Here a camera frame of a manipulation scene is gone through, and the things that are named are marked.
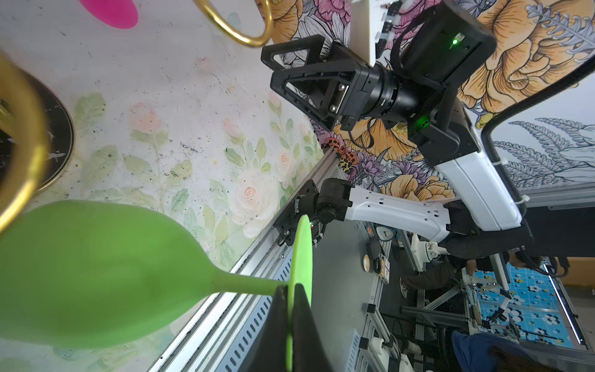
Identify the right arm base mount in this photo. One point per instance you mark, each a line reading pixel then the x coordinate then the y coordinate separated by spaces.
pixel 304 203

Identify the green wine glass front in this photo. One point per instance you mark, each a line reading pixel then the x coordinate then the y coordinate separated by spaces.
pixel 87 274

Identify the pink wine glass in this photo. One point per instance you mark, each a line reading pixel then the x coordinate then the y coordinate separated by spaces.
pixel 119 14

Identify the aluminium front rail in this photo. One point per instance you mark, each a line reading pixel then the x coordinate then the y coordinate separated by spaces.
pixel 222 332

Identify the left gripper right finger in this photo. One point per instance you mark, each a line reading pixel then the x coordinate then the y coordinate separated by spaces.
pixel 308 353

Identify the seated person in background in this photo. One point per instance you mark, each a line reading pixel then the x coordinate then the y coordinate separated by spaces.
pixel 437 277

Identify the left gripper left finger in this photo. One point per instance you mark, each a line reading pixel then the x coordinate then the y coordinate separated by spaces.
pixel 271 352

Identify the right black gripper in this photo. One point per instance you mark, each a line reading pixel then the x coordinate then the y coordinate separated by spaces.
pixel 331 97

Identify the gold wire glass rack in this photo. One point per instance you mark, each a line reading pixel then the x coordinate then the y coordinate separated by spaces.
pixel 27 124

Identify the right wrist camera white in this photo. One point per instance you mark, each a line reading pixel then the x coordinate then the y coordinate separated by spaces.
pixel 367 20

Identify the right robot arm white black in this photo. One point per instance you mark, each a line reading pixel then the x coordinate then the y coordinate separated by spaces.
pixel 468 207

